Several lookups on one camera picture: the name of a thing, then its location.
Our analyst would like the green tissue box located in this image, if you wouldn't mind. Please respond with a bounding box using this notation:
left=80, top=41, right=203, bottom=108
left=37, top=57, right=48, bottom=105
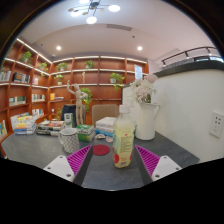
left=75, top=124, right=96, bottom=143

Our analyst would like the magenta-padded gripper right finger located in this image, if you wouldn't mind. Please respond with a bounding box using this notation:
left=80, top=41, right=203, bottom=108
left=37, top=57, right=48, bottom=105
left=132, top=144, right=183, bottom=186

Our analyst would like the clear bottle with yellow drink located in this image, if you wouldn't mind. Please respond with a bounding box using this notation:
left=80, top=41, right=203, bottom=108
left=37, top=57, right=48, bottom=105
left=112, top=104, right=137, bottom=169

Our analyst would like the stack of white books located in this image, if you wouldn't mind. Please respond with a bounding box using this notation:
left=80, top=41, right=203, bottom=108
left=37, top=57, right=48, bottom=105
left=94, top=116, right=118, bottom=138

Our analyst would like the multi-bulb ceiling lamp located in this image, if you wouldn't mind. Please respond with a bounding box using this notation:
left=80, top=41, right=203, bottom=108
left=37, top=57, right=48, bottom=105
left=67, top=0, right=122, bottom=25

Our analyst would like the small green white carton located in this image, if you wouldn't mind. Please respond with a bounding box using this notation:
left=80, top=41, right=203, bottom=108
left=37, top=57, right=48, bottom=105
left=63, top=112, right=74, bottom=129

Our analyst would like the flat round red coaster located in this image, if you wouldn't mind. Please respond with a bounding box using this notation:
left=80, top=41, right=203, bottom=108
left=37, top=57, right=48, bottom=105
left=92, top=143, right=111, bottom=157

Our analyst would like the dark blue chair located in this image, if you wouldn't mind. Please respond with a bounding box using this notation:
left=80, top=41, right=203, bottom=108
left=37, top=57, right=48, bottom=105
left=60, top=104, right=78, bottom=128

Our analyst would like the white patterned ceramic mug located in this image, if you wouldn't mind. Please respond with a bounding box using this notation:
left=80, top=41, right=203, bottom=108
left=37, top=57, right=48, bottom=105
left=57, top=127, right=81, bottom=154

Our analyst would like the ceiling air vent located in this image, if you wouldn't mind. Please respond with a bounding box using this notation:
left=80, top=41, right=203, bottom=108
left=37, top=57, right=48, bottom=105
left=106, top=23, right=133, bottom=32

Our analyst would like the wooden artist mannequin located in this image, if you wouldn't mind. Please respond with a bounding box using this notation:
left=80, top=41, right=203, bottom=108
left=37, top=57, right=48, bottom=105
left=66, top=79, right=89, bottom=127

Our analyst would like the stack of colourful books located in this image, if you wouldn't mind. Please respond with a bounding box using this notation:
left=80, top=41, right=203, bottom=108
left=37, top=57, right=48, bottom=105
left=9, top=113, right=38, bottom=136

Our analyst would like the white pitcher vase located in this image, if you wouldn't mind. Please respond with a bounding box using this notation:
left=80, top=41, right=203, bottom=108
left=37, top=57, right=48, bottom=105
left=134, top=101, right=161, bottom=141

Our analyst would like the dark metal railing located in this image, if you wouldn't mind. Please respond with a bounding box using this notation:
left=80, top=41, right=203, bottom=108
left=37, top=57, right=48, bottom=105
left=161, top=45, right=223, bottom=67

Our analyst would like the white wall socket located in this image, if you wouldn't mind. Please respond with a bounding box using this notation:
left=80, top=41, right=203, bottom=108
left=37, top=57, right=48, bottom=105
left=208, top=111, right=224, bottom=139

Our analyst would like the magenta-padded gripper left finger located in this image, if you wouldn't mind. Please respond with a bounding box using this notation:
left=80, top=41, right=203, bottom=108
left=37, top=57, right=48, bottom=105
left=43, top=144, right=95, bottom=187

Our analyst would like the beige chair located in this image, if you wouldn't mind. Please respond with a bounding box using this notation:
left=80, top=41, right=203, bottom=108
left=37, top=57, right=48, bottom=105
left=91, top=104, right=120, bottom=127

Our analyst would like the wooden wall shelf unit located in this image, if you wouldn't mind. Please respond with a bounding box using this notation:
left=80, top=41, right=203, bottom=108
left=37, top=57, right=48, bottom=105
left=0, top=37, right=150, bottom=135

